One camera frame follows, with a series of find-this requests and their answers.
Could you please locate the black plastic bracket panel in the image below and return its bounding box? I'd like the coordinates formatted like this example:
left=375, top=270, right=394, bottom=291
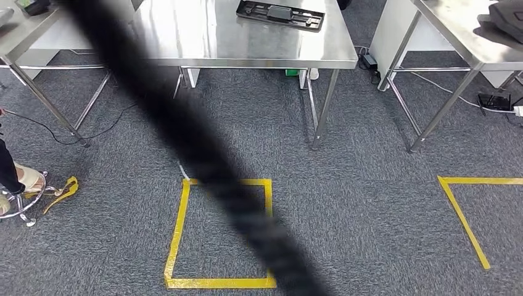
left=236, top=0, right=326, bottom=33

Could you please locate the stainless steel workbench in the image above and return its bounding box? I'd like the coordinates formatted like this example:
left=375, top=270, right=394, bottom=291
left=130, top=0, right=360, bottom=150

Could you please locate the black power adapter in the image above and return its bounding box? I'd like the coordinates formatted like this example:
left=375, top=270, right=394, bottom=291
left=361, top=53, right=379, bottom=71

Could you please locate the yellow floor tape square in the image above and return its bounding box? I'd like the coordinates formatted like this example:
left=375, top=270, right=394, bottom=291
left=164, top=178, right=278, bottom=290

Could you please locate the stainless steel side table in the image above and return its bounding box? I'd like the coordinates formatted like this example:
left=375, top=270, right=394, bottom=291
left=377, top=0, right=523, bottom=154
left=0, top=0, right=112, bottom=149

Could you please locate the black router box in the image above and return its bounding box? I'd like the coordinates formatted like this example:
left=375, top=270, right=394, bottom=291
left=477, top=92, right=513, bottom=116

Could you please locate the black zip case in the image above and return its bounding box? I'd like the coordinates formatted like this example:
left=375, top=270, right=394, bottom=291
left=477, top=0, right=523, bottom=46
left=16, top=0, right=52, bottom=16

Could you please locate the black braided cable sleeve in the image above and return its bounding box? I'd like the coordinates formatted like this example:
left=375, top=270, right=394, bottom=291
left=61, top=0, right=332, bottom=296

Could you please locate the long white floor cable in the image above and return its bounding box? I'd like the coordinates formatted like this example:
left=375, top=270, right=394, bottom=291
left=410, top=71, right=523, bottom=115

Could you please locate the yellow strap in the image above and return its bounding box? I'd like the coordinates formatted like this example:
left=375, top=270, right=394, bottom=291
left=24, top=176, right=79, bottom=215

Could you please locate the thin black floor cable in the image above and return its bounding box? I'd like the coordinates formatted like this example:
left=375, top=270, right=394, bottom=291
left=2, top=102, right=138, bottom=146

